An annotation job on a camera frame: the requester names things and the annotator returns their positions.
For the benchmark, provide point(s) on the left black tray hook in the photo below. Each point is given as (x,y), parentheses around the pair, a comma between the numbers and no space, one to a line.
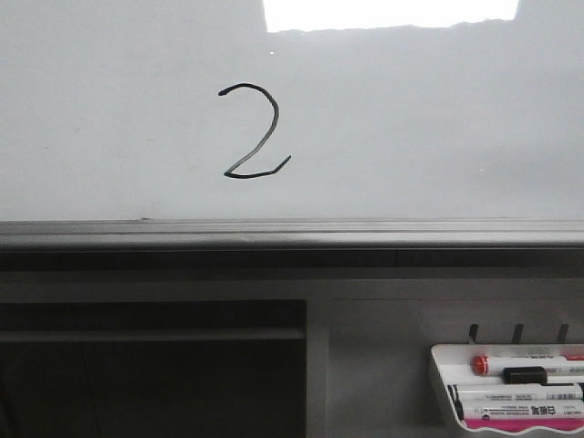
(472,334)

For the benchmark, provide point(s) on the white marker black end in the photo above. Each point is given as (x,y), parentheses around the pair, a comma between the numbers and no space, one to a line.
(517,392)

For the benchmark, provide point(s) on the white marker with label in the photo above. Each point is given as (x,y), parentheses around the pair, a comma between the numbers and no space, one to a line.
(536,410)

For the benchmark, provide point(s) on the white whiteboard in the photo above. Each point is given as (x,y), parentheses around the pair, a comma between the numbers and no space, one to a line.
(291,109)

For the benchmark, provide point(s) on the black capped white marker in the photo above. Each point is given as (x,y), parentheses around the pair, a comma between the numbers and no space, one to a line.
(542,375)

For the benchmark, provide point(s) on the grey whiteboard frame ledge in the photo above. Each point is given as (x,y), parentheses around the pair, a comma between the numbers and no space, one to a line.
(383,242)

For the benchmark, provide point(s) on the red capped white marker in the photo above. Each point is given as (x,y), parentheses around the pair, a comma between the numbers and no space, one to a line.
(484,365)

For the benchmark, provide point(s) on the middle black tray hook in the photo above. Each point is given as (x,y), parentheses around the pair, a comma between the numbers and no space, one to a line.
(517,333)

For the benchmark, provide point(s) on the white marker tray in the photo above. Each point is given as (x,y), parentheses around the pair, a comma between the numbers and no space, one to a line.
(450,364)

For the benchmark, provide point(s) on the right black tray hook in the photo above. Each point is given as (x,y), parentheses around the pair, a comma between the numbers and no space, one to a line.
(562,334)

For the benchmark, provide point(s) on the black tray hook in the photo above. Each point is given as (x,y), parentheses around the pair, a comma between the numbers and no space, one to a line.
(562,334)
(517,333)
(472,334)

